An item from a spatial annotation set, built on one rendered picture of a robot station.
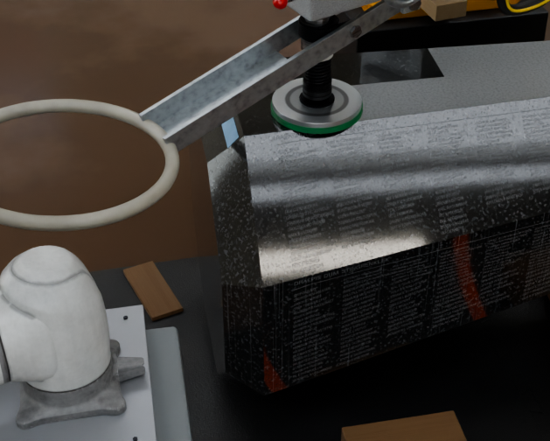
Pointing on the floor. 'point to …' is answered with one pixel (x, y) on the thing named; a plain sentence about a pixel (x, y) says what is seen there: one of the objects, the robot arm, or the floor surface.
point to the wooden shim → (152, 290)
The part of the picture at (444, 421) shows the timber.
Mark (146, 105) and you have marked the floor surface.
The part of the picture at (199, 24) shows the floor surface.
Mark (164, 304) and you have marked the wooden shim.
